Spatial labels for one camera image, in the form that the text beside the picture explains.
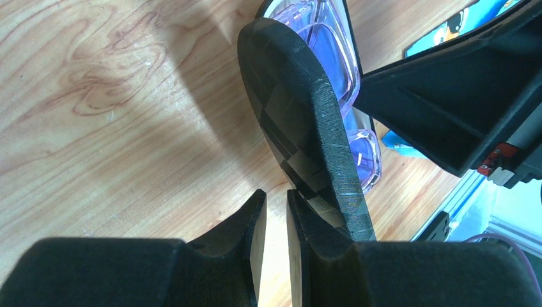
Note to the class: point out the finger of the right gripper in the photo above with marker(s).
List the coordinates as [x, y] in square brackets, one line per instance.
[457, 101]

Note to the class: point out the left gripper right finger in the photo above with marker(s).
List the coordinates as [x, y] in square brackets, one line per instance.
[329, 269]

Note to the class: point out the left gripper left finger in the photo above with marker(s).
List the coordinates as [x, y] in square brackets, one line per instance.
[220, 268]

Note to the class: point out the black glasses case beige lining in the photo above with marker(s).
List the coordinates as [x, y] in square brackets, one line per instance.
[297, 110]

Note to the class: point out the pink transparent sunglasses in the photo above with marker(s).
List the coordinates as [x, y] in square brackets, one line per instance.
[325, 27]

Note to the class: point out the blue patterned cloth bag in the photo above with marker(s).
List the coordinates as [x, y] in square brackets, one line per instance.
[469, 18]

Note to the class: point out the aluminium frame rail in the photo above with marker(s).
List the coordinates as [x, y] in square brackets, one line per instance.
[476, 205]

